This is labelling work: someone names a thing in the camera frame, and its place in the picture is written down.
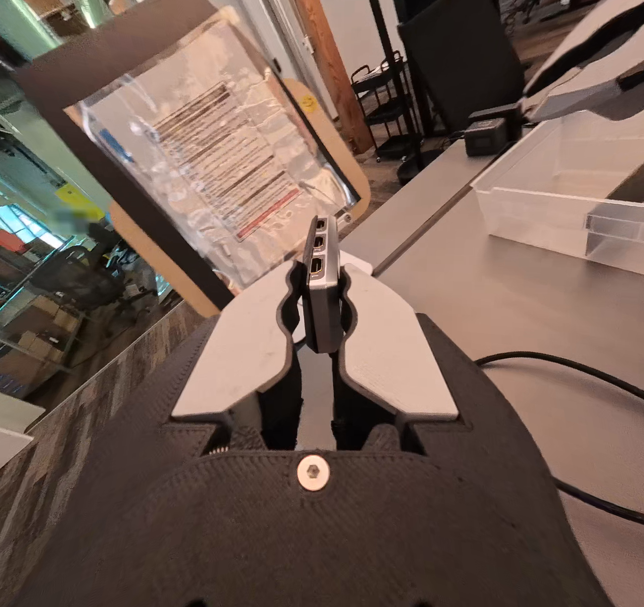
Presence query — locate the black power adapter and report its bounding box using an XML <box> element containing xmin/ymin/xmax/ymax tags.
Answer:
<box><xmin>463</xmin><ymin>103</ymin><xmax>525</xmax><ymax>158</ymax></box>

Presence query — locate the black utility cart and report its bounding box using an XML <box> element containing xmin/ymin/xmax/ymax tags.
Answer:
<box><xmin>350</xmin><ymin>50</ymin><xmax>422</xmax><ymax>162</ymax></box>

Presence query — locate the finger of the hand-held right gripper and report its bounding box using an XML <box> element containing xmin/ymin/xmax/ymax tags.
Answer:
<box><xmin>526</xmin><ymin>46</ymin><xmax>644</xmax><ymax>122</ymax></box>
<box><xmin>523</xmin><ymin>0</ymin><xmax>644</xmax><ymax>99</ymax></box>

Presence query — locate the clear plastic bin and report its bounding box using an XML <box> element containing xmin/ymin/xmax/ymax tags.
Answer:
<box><xmin>470</xmin><ymin>109</ymin><xmax>644</xmax><ymax>271</ymax></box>

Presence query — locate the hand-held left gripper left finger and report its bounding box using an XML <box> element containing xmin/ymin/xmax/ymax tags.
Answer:
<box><xmin>171</xmin><ymin>260</ymin><xmax>304</xmax><ymax>451</ymax></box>

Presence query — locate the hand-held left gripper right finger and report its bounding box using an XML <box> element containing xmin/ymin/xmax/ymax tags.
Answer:
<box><xmin>332</xmin><ymin>264</ymin><xmax>461</xmax><ymax>451</ymax></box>

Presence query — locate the framed instruction sheet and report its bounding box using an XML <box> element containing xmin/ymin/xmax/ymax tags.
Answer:
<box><xmin>14</xmin><ymin>0</ymin><xmax>364</xmax><ymax>312</ymax></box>

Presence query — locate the thin black cable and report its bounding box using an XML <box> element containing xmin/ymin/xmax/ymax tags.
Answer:
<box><xmin>474</xmin><ymin>351</ymin><xmax>644</xmax><ymax>523</ymax></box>

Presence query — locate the silver black hdmi switch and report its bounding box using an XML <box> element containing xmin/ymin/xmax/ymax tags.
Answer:
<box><xmin>302</xmin><ymin>215</ymin><xmax>344</xmax><ymax>354</ymax></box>

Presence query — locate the wooden beam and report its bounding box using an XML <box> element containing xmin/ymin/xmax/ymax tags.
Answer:
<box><xmin>274</xmin><ymin>0</ymin><xmax>375</xmax><ymax>156</ymax></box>

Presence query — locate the white stand base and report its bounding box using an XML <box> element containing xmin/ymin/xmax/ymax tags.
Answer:
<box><xmin>293</xmin><ymin>260</ymin><xmax>376</xmax><ymax>346</ymax></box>

